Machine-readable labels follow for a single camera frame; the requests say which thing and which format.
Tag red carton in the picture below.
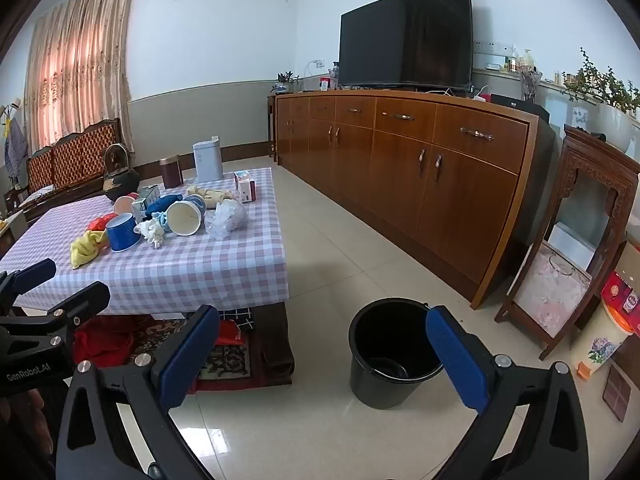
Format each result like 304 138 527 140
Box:
600 270 640 338

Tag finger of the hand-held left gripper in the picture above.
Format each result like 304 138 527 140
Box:
0 258 57 306
10 281 111 346

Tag orange red bag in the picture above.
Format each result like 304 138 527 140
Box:
215 320 251 347

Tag dark brown folded cloth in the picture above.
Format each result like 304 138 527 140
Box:
252 302 295 386

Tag patterned rug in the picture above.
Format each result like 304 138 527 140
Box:
127 310 253 393

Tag dark checked cloth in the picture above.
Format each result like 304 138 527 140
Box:
215 306 258 331

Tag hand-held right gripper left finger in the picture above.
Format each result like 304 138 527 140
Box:
56 304 221 480

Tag dark blue cloth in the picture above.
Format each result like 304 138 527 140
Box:
145 192 183 218

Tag blue paper cup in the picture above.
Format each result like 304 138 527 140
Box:
105 212 142 253
166 195 207 237

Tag black iron kettle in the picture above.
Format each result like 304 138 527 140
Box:
102 143 141 204

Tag red and white box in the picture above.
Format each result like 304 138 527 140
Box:
234 170 257 204

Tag red plastic bag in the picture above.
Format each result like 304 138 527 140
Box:
87 213 118 233

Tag white tissue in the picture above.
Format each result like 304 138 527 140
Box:
134 219 166 249

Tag hanging clothes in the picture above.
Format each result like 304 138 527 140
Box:
0 100 28 186

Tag large potted plant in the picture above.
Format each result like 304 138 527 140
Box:
562 47 640 156

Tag beige cloth bundle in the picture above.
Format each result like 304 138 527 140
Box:
187 185 236 209

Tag yellow cloth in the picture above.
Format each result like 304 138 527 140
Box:
70 230 110 270

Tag wooden bench sofa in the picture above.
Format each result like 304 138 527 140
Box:
4 118 123 221

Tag glass vase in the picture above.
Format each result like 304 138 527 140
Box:
520 67 543 103

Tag white canister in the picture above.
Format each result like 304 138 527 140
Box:
192 136 224 182

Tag table with checked cloth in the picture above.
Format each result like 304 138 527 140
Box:
0 167 291 317

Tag pink curtain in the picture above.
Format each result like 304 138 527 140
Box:
24 0 138 153

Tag black plastic bucket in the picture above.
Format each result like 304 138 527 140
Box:
348 297 446 409

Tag clear plastic bag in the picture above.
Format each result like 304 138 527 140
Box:
205 199 248 241

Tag wooden sideboard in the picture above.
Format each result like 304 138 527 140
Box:
267 89 556 310

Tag floral waste bin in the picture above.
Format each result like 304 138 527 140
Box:
575 300 633 378

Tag grey tissue box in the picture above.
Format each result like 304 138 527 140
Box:
132 185 161 218

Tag white board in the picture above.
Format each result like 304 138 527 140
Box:
547 222 598 271

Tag black television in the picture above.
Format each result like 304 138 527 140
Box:
338 0 473 92

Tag carved wooden stand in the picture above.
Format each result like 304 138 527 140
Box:
495 124 640 361

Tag small potted plant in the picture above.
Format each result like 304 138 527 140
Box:
272 71 301 95

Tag black speaker box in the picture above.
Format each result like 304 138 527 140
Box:
490 92 551 123

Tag maroon canister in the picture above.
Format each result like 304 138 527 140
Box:
159 155 182 188

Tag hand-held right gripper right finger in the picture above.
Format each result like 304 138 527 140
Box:
425 305 591 480

